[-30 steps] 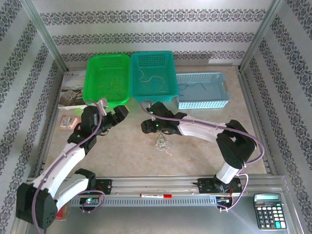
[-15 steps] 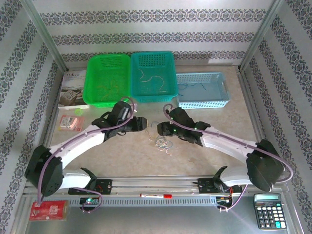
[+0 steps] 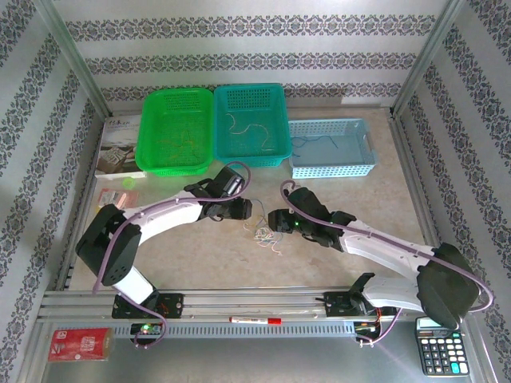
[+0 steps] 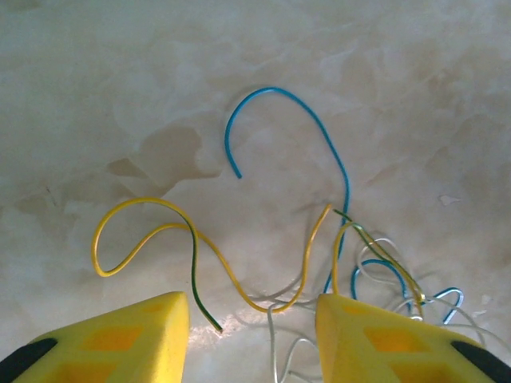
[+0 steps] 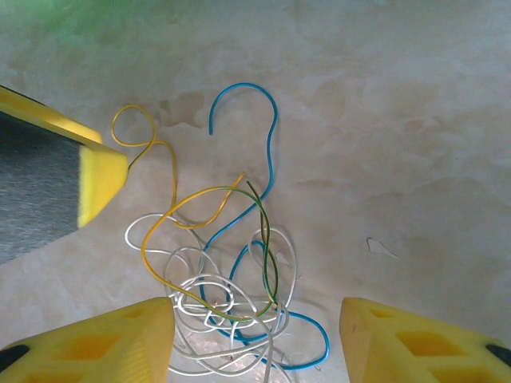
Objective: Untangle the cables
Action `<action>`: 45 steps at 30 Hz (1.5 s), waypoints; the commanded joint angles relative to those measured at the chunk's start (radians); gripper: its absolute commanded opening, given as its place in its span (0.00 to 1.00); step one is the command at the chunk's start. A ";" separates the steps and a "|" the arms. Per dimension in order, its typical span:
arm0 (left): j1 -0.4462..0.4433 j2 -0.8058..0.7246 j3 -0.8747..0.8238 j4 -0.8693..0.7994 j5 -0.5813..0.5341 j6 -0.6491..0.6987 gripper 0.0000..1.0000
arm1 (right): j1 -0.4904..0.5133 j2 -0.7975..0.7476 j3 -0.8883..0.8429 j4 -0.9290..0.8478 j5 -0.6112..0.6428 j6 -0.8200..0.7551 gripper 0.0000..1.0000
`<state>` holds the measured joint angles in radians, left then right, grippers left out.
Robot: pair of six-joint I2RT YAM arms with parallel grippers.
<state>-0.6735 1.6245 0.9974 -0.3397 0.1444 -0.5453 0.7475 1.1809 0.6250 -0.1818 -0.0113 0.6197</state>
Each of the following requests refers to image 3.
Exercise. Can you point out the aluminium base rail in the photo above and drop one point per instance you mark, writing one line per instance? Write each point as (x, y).
(255, 303)

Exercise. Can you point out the aluminium frame post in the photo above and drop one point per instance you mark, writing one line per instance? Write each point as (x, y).
(74, 60)
(427, 60)

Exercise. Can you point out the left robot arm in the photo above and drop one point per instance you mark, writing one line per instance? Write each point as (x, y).
(167, 217)

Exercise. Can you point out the small circuit board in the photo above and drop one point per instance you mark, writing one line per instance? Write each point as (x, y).
(365, 327)
(145, 329)

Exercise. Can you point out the white booklet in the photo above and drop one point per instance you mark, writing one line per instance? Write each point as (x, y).
(116, 147)

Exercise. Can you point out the green plastic basket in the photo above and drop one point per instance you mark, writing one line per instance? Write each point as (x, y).
(175, 111)

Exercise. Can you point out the aluminium side rail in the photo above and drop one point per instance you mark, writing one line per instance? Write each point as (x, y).
(414, 179)
(88, 179)

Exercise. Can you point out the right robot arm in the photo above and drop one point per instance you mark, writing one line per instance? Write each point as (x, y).
(379, 251)

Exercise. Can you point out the teal plastic basket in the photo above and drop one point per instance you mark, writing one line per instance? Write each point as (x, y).
(251, 99)

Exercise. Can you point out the black desk calculator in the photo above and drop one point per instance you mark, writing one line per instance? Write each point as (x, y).
(441, 355)

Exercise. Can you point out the pink blister packet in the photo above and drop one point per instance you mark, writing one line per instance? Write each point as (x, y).
(116, 196)

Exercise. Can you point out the red and white marker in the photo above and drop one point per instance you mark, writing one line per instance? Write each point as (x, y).
(255, 319)

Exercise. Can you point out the red cardboard box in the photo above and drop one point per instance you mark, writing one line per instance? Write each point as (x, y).
(80, 344)

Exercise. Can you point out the light blue plastic basket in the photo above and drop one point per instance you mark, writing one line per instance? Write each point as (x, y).
(331, 163)

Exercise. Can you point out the pile of rubber bands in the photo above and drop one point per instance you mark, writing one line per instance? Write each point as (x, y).
(263, 235)

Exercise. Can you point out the small green round cap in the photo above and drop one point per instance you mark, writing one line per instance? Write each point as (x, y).
(128, 183)

